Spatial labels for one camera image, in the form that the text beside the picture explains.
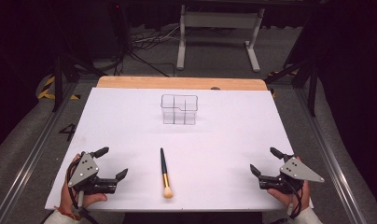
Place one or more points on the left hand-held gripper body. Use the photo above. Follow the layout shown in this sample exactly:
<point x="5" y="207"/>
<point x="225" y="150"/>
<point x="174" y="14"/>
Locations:
<point x="84" y="169"/>

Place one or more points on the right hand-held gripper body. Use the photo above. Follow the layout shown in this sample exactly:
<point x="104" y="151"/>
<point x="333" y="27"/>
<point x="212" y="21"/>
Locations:
<point x="297" y="171"/>

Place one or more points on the black and gold makeup brush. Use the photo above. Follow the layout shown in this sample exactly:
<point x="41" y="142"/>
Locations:
<point x="164" y="174"/>

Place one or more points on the clear plastic organizer box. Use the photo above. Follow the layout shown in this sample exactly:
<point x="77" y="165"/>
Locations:
<point x="179" y="109"/>

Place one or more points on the person's right hand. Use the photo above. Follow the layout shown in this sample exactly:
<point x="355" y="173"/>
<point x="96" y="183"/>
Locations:
<point x="286" y="197"/>

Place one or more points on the person's left hand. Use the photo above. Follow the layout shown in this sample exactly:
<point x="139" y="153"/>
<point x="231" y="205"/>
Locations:
<point x="67" y="197"/>

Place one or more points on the white table mat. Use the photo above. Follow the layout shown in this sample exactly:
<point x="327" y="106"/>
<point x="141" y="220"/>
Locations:
<point x="208" y="149"/>

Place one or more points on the yellow and black floor tape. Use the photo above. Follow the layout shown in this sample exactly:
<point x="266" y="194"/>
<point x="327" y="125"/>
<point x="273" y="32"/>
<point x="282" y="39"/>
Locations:
<point x="48" y="90"/>

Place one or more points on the black tripod stand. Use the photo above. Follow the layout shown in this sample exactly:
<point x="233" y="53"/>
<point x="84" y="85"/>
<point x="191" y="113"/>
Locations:
<point x="308" y="73"/>
<point x="63" y="67"/>

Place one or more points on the black device with red light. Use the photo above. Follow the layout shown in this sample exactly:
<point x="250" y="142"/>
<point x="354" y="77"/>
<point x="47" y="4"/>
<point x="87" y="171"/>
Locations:
<point x="118" y="25"/>

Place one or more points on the aluminium floor rail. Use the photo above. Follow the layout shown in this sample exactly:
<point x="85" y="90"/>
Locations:
<point x="28" y="161"/>
<point x="329" y="155"/>

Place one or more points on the white metal stand frame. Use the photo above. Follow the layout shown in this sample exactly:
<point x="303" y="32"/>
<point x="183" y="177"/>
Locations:
<point x="219" y="20"/>

